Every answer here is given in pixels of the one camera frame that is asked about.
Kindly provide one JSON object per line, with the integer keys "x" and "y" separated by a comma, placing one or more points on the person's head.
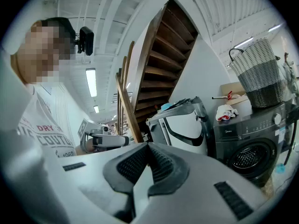
{"x": 39, "y": 52}

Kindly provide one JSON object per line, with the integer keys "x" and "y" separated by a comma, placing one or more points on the black head-mounted camera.
{"x": 86, "y": 41}

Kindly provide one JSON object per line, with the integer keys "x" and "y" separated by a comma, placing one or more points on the dark wooden staircase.
{"x": 163, "y": 62}

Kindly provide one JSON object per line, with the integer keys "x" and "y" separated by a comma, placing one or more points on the ceiling tube light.
{"x": 91, "y": 81}
{"x": 275, "y": 28}
{"x": 96, "y": 109}
{"x": 243, "y": 42}

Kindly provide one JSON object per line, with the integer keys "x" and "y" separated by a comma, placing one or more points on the blue plastic object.
{"x": 280, "y": 168}

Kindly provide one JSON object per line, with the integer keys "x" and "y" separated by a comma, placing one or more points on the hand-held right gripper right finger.
{"x": 201, "y": 185}

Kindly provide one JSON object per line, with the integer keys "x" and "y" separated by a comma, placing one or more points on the person's white printed t-shirt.
{"x": 51, "y": 125}

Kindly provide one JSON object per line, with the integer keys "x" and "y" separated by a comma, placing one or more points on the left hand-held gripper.
{"x": 107, "y": 141}

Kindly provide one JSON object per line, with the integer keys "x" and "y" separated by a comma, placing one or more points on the blue cloth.
{"x": 167, "y": 106}

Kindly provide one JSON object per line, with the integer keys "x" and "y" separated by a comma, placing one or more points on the cardboard box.
{"x": 231, "y": 87}

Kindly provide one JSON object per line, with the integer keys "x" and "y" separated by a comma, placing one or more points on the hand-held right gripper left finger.
{"x": 93, "y": 185}

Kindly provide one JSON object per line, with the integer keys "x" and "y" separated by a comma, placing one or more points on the wooden stair railing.
{"x": 127, "y": 106}

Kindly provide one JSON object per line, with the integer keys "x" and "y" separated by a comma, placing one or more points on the woven white grey laundry basket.
{"x": 259, "y": 78}

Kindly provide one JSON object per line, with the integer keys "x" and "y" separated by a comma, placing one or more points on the white appliance with black trim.
{"x": 182, "y": 127}

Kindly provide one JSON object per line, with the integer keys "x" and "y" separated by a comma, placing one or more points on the dark grey washing machine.
{"x": 236, "y": 134}

